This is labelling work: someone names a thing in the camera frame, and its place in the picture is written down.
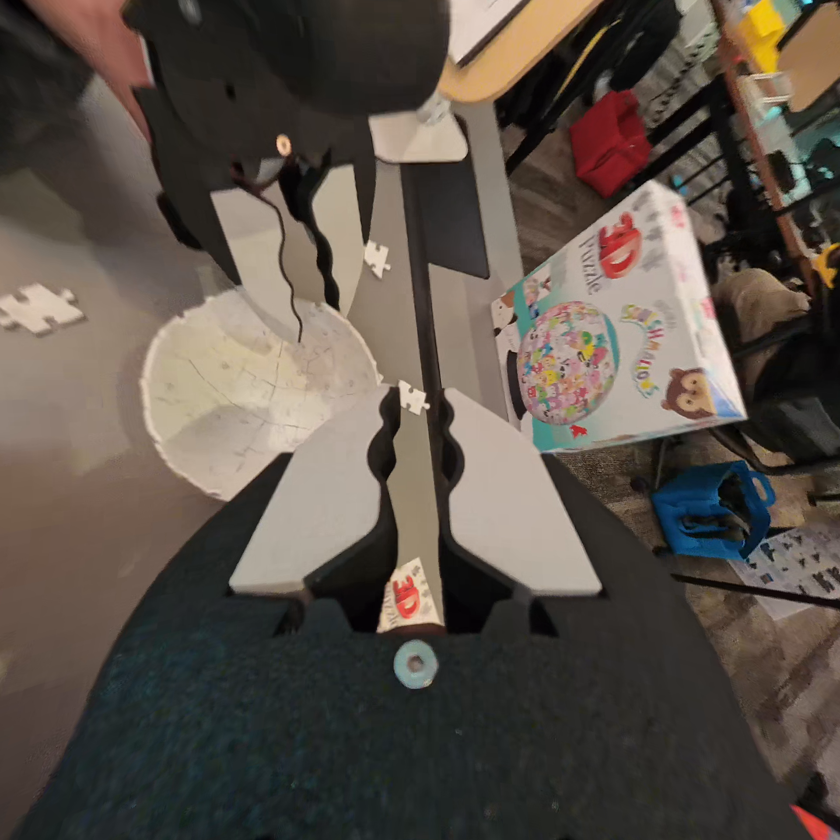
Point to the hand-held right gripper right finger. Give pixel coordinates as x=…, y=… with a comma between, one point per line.
x=518, y=518

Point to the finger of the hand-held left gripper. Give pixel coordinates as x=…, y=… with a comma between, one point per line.
x=253, y=249
x=341, y=223

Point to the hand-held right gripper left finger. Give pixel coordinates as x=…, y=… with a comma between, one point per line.
x=315, y=518

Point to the colourful puzzle ball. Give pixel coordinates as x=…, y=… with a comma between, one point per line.
x=216, y=394

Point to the white puzzle piece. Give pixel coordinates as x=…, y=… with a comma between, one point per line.
x=39, y=308
x=413, y=397
x=377, y=259

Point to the person's left forearm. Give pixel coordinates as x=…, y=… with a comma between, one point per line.
x=33, y=79

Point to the folded puzzle instruction leaflet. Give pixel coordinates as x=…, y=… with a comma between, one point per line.
x=410, y=597

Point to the teal puzzle box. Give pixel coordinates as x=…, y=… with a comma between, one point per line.
x=623, y=328

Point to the person's left hand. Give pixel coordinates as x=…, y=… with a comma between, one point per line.
x=98, y=33

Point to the clear plastic object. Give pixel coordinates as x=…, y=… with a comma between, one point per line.
x=434, y=108

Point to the blue fabric bag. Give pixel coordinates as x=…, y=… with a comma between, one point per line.
x=689, y=518

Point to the white paper sheets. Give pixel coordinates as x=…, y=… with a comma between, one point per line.
x=479, y=26

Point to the black floor stand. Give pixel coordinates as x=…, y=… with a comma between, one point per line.
x=754, y=587

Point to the printed paper sheet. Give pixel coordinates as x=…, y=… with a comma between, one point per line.
x=787, y=564

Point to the red bag on floor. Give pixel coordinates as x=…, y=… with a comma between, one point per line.
x=610, y=144

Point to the tan fabric bag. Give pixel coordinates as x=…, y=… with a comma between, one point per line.
x=761, y=302

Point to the orange traffic cone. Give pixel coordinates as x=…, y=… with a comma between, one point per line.
x=814, y=823

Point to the yellow small storage bin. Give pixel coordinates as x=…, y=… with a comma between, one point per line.
x=761, y=33

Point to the black metal cart frame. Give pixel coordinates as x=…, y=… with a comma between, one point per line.
x=722, y=124

